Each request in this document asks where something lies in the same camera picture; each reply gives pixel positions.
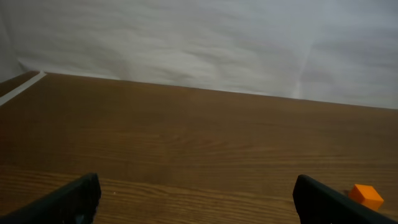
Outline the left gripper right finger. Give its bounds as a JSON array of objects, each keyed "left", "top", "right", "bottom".
[{"left": 292, "top": 174, "right": 398, "bottom": 224}]

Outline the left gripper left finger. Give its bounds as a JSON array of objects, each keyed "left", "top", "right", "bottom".
[{"left": 0, "top": 172, "right": 102, "bottom": 224}]

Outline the orange cube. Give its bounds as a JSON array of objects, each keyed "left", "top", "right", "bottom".
[{"left": 348, "top": 184, "right": 385, "bottom": 212}]

